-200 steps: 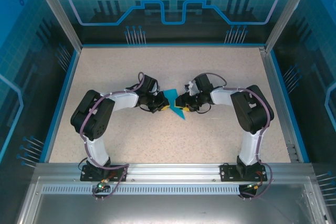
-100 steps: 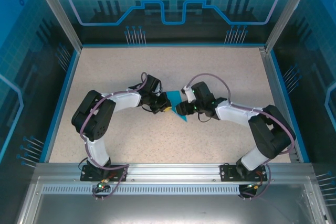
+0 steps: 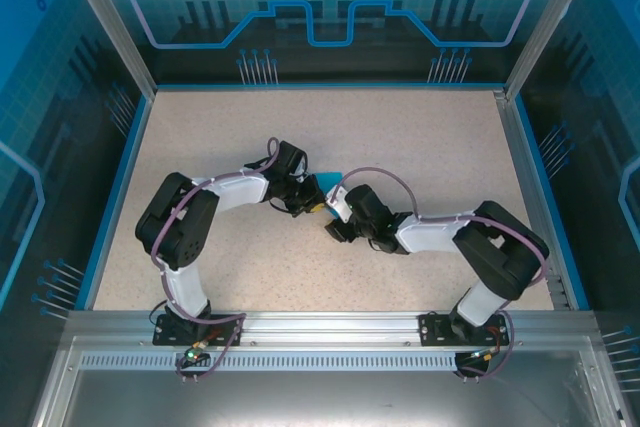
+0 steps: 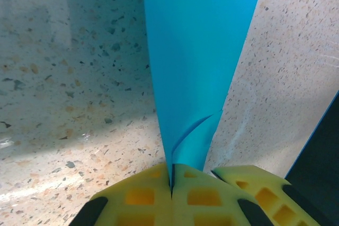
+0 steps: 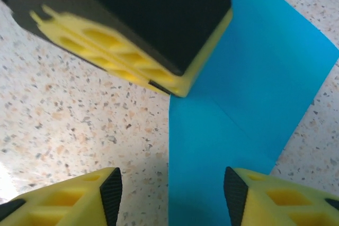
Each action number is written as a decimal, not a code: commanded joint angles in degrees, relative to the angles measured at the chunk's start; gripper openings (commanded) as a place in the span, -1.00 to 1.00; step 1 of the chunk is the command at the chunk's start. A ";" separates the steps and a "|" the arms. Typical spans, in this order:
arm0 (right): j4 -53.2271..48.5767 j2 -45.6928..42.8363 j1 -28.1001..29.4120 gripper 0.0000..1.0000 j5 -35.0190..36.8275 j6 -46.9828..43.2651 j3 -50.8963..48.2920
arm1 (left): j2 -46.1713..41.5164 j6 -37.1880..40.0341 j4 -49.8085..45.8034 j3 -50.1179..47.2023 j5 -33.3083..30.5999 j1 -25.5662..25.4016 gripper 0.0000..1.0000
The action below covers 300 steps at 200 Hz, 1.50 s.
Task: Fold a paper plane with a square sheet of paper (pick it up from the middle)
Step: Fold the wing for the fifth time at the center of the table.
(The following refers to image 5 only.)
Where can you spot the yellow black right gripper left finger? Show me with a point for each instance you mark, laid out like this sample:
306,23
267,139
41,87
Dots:
66,202

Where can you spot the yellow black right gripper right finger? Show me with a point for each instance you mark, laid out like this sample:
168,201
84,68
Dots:
286,202

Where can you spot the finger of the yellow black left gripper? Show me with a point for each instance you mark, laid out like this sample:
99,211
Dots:
71,43
159,11

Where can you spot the blue square paper sheet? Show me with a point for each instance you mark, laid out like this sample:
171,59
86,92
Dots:
251,77

